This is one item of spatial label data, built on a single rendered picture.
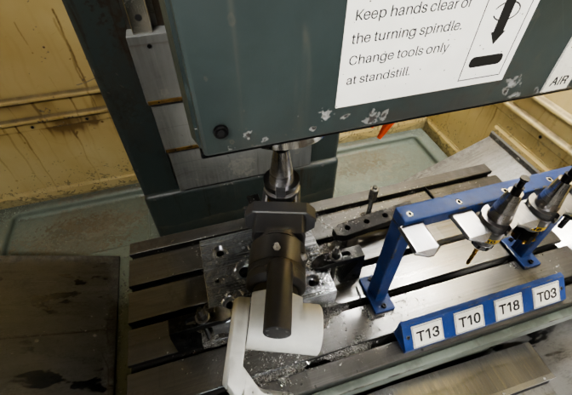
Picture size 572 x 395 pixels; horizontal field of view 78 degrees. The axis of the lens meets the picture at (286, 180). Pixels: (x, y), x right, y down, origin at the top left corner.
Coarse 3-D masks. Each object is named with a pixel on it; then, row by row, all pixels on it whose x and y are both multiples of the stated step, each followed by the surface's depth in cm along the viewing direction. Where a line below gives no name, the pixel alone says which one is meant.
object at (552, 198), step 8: (560, 176) 65; (552, 184) 66; (560, 184) 64; (568, 184) 64; (544, 192) 68; (552, 192) 66; (560, 192) 65; (568, 192) 65; (536, 200) 69; (544, 200) 68; (552, 200) 66; (560, 200) 66; (544, 208) 68; (552, 208) 67; (560, 208) 68
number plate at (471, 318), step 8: (456, 312) 82; (464, 312) 82; (472, 312) 82; (480, 312) 83; (456, 320) 82; (464, 320) 82; (472, 320) 83; (480, 320) 83; (456, 328) 82; (464, 328) 82; (472, 328) 83
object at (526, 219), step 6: (522, 204) 70; (522, 210) 69; (528, 210) 69; (522, 216) 68; (528, 216) 68; (534, 216) 68; (522, 222) 67; (528, 222) 67; (534, 222) 67; (528, 228) 67
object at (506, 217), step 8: (504, 192) 64; (496, 200) 66; (504, 200) 63; (512, 200) 62; (520, 200) 62; (496, 208) 65; (504, 208) 64; (512, 208) 63; (488, 216) 67; (496, 216) 65; (504, 216) 64; (512, 216) 64; (504, 224) 65
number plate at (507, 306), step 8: (512, 296) 85; (520, 296) 85; (496, 304) 84; (504, 304) 84; (512, 304) 85; (520, 304) 85; (496, 312) 84; (504, 312) 84; (512, 312) 85; (520, 312) 85; (496, 320) 84
